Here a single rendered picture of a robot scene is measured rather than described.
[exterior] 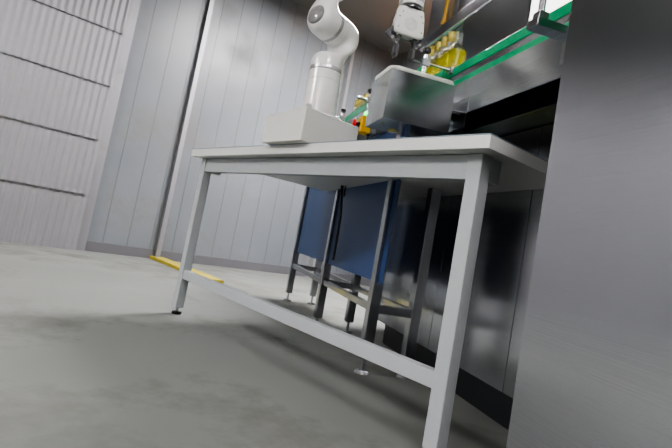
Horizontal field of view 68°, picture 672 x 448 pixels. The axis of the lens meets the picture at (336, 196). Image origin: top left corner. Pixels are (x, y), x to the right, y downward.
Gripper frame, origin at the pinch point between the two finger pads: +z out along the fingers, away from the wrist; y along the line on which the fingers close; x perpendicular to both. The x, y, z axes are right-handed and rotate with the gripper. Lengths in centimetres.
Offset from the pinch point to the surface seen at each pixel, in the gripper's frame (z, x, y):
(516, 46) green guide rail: 1.2, -29.2, 22.6
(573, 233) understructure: 58, -82, 3
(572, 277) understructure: 65, -83, 3
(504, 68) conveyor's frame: 8.0, -28.1, 20.5
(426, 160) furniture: 40, -32, -1
